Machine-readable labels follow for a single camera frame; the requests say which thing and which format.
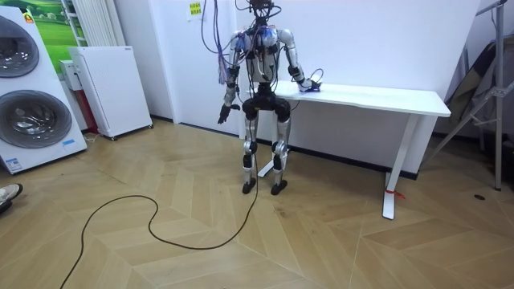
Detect white wall box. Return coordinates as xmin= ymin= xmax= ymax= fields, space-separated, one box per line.
xmin=59 ymin=59 xmax=84 ymax=92

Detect black floor cable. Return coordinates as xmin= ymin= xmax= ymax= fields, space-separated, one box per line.
xmin=59 ymin=116 xmax=260 ymax=289

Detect green landscape poster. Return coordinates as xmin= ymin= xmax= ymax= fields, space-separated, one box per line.
xmin=0 ymin=0 xmax=88 ymax=75

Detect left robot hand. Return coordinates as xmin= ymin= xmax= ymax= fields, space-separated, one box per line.
xmin=217 ymin=103 xmax=242 ymax=125

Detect robot legs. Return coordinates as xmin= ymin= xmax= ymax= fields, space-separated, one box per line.
xmin=240 ymin=98 xmax=292 ymax=197

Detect white desk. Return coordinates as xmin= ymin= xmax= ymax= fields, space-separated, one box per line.
xmin=246 ymin=79 xmax=452 ymax=221

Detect robot body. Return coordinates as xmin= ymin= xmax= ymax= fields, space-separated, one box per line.
xmin=236 ymin=0 xmax=292 ymax=121

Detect grey metal stand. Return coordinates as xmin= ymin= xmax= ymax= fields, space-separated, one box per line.
xmin=418 ymin=0 xmax=514 ymax=192

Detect white air purifier on wheels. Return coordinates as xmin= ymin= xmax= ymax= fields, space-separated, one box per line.
xmin=67 ymin=45 xmax=154 ymax=142

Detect white washing machine tower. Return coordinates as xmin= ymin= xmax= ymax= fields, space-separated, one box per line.
xmin=0 ymin=5 xmax=88 ymax=176

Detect red strap on desk leg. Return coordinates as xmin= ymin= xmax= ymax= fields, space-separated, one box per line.
xmin=384 ymin=188 xmax=407 ymax=201

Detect yellow wall notice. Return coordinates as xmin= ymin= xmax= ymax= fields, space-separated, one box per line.
xmin=186 ymin=1 xmax=203 ymax=22

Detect white radiator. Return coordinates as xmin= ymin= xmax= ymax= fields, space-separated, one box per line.
xmin=71 ymin=0 xmax=127 ymax=48

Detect dark leaning board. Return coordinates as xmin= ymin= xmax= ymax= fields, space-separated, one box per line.
xmin=444 ymin=35 xmax=514 ymax=136

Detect cable bundle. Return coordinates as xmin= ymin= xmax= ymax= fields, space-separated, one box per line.
xmin=199 ymin=0 xmax=242 ymax=86

